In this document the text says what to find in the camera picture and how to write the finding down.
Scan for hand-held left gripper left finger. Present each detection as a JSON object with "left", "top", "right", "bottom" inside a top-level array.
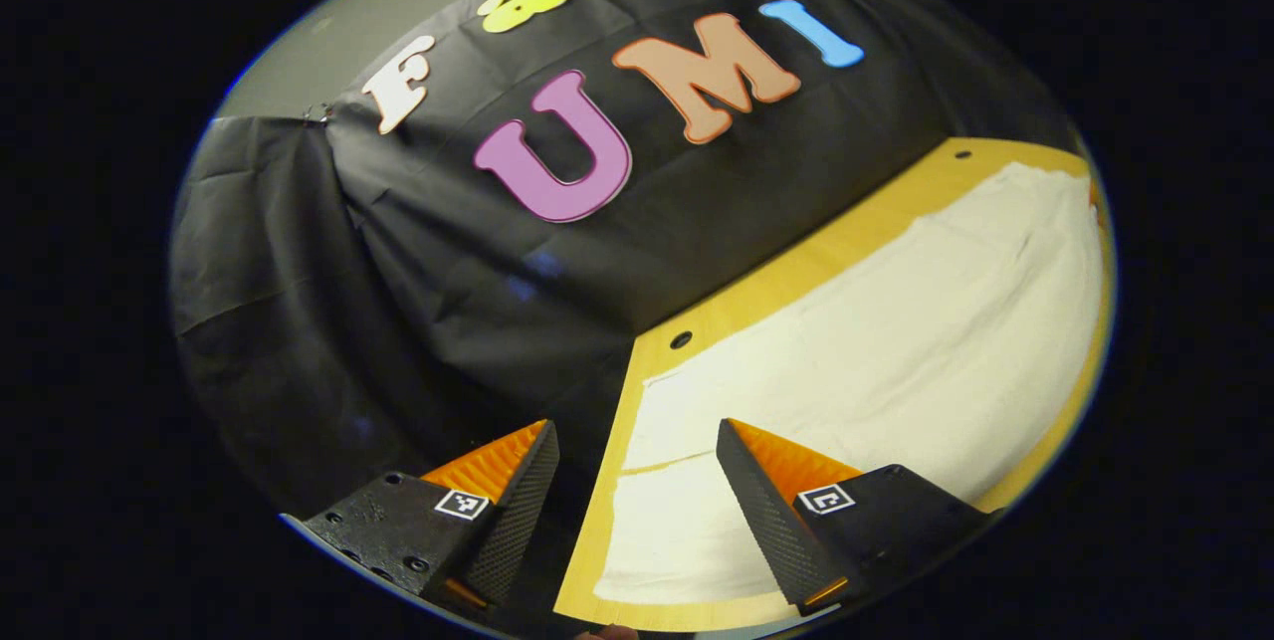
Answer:
[{"left": 299, "top": 419, "right": 561, "bottom": 621}]

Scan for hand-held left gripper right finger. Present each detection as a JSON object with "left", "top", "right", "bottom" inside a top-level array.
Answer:
[{"left": 716, "top": 417, "right": 998, "bottom": 618}]

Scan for white jeans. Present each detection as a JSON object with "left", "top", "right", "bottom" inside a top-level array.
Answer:
[{"left": 593, "top": 160, "right": 1108, "bottom": 607}]

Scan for black backdrop cloth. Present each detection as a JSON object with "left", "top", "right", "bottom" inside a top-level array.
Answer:
[{"left": 167, "top": 0, "right": 1084, "bottom": 621}]

